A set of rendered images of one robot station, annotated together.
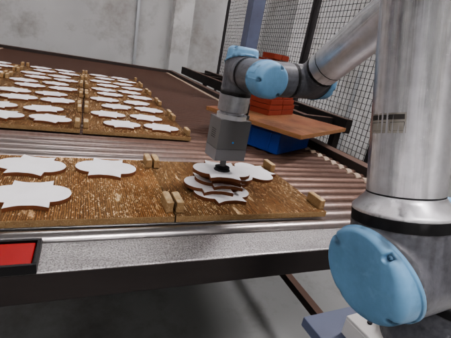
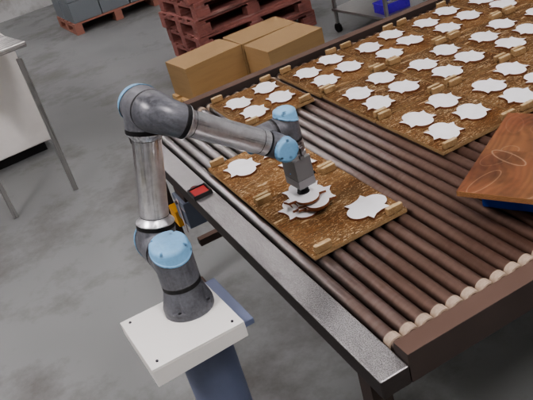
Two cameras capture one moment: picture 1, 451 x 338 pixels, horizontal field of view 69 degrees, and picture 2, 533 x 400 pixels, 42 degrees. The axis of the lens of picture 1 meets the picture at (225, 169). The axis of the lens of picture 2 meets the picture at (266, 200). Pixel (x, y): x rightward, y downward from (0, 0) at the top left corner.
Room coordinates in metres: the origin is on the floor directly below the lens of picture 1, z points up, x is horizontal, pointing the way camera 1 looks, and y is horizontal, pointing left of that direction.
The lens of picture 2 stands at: (0.87, -1.99, 2.15)
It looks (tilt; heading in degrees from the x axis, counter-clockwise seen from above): 30 degrees down; 95
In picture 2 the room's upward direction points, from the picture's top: 15 degrees counter-clockwise
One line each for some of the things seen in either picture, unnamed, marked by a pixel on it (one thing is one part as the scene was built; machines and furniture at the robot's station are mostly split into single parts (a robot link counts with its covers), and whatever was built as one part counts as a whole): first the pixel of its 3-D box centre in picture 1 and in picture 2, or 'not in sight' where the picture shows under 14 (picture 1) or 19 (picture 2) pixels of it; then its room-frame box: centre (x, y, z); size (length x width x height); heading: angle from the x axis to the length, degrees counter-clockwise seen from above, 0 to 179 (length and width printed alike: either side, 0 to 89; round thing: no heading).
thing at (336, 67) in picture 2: not in sight; (328, 70); (1.04, 1.18, 0.94); 0.41 x 0.35 x 0.04; 114
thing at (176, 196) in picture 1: (176, 202); (263, 199); (0.67, 0.09, 0.95); 0.06 x 0.02 x 0.03; 25
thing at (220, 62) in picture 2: not in sight; (248, 69); (0.52, 3.54, 0.21); 1.18 x 0.81 x 0.43; 32
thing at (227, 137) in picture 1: (227, 134); (301, 166); (0.83, 0.01, 1.09); 0.10 x 0.09 x 0.16; 29
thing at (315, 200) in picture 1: (315, 200); (323, 245); (0.84, -0.26, 0.95); 0.06 x 0.02 x 0.03; 25
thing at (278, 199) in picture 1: (231, 186); (327, 209); (0.88, -0.03, 0.93); 0.41 x 0.35 x 0.02; 115
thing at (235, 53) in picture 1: (240, 71); (285, 125); (0.81, 0.01, 1.25); 0.09 x 0.08 x 0.11; 27
